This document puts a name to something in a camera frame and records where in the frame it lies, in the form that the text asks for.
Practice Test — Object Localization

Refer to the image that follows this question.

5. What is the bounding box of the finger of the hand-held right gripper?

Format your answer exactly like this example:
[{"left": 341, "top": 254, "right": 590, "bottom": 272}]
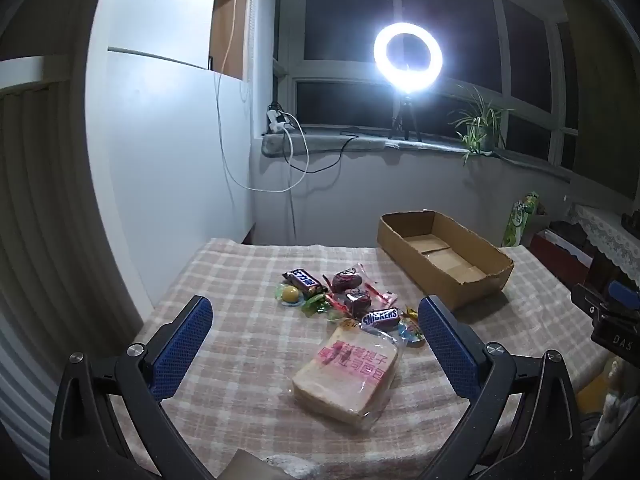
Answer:
[{"left": 571, "top": 280, "right": 640, "bottom": 320}]

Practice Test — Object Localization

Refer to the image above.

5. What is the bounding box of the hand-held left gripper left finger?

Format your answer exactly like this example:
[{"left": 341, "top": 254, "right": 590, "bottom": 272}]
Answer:
[{"left": 50, "top": 295, "right": 216, "bottom": 480}]

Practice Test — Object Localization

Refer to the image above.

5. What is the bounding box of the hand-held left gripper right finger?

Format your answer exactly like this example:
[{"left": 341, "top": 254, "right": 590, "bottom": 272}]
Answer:
[{"left": 417, "top": 295, "right": 586, "bottom": 480}]

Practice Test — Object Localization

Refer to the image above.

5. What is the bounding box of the small brown chocolate bar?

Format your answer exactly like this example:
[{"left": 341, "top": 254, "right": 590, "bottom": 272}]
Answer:
[{"left": 360, "top": 308, "right": 401, "bottom": 332}]

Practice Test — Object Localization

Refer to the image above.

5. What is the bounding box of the brown cardboard box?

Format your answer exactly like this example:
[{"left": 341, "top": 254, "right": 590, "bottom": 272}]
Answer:
[{"left": 376, "top": 210, "right": 516, "bottom": 311}]

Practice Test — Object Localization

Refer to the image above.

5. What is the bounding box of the clear packet with red print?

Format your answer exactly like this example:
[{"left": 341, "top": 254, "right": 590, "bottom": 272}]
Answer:
[{"left": 345, "top": 287, "right": 398, "bottom": 318}]

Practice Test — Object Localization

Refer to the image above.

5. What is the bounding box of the bagged sliced bread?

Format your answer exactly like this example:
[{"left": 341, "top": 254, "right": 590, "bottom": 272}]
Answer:
[{"left": 291, "top": 320, "right": 403, "bottom": 431}]

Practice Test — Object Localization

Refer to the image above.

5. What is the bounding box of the large brown chocolate bar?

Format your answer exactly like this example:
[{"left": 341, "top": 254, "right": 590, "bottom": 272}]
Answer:
[{"left": 281, "top": 267, "right": 328, "bottom": 297}]

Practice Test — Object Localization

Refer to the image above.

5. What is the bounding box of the colourful wrapped candy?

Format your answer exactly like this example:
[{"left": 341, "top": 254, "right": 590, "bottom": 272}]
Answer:
[{"left": 397, "top": 320, "right": 428, "bottom": 350}]

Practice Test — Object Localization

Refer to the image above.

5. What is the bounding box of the pale fluffy clothing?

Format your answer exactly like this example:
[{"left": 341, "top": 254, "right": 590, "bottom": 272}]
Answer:
[{"left": 590, "top": 355, "right": 640, "bottom": 448}]

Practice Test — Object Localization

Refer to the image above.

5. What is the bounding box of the white lace cloth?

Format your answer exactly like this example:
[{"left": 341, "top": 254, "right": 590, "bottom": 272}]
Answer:
[{"left": 575, "top": 205, "right": 640, "bottom": 281}]

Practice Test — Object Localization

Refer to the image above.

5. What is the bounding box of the dark red box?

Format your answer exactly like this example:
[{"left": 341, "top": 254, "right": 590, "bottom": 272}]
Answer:
[{"left": 530, "top": 230, "right": 592, "bottom": 283}]

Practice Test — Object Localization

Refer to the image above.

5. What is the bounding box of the plaid tablecloth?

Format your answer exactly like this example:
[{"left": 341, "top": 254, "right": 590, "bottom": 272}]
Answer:
[{"left": 112, "top": 237, "right": 608, "bottom": 480}]

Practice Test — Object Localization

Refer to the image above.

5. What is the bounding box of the round yellow candy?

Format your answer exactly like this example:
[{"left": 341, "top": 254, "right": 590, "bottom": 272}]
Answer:
[{"left": 276, "top": 284, "right": 303, "bottom": 307}]

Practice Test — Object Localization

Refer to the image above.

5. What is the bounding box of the clear packet with dark cake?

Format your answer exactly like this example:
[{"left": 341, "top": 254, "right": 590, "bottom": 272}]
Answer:
[{"left": 322, "top": 265, "right": 368, "bottom": 293}]

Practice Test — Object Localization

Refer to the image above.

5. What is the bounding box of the green paper bag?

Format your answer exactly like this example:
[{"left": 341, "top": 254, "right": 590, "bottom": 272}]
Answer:
[{"left": 502, "top": 191, "right": 541, "bottom": 248}]

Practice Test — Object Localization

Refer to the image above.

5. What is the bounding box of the green wrapped candy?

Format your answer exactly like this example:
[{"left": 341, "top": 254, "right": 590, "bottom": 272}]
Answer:
[{"left": 301, "top": 294, "right": 331, "bottom": 317}]

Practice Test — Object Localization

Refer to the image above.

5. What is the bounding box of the brown cardboard piece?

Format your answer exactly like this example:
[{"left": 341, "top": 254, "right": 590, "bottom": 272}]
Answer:
[{"left": 220, "top": 451, "right": 273, "bottom": 480}]

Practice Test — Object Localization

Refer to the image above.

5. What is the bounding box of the potted spider plant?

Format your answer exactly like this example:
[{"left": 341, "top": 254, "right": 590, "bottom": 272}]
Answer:
[{"left": 447, "top": 85, "right": 516, "bottom": 166}]

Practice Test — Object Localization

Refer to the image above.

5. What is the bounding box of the black tripod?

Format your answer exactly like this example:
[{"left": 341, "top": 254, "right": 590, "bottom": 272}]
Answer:
[{"left": 390, "top": 94, "right": 423, "bottom": 142}]

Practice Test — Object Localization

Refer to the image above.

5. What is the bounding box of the grey window sill cloth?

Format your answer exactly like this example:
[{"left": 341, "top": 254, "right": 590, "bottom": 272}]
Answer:
[{"left": 260, "top": 127, "right": 573, "bottom": 181}]

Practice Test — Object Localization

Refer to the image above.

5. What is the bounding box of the white power strip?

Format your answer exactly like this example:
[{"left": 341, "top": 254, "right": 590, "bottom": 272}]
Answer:
[{"left": 266, "top": 104, "right": 296, "bottom": 136}]

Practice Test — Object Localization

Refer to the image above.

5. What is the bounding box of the wooden cabinet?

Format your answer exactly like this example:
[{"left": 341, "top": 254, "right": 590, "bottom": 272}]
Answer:
[{"left": 209, "top": 0, "right": 251, "bottom": 81}]

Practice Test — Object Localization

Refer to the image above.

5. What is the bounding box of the black cable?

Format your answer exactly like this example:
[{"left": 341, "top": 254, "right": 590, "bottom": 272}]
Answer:
[{"left": 287, "top": 134, "right": 358, "bottom": 175}]

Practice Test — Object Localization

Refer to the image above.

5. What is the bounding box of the white cable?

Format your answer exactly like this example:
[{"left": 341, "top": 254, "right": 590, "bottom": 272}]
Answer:
[{"left": 215, "top": 0, "right": 311, "bottom": 193}]

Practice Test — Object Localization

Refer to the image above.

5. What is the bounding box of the white ring light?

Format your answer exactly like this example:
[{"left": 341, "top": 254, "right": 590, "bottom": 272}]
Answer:
[{"left": 373, "top": 20, "right": 444, "bottom": 95}]

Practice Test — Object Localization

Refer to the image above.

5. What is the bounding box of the window with white frame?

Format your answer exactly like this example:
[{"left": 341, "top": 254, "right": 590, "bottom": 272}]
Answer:
[{"left": 275, "top": 0, "right": 586, "bottom": 171}]

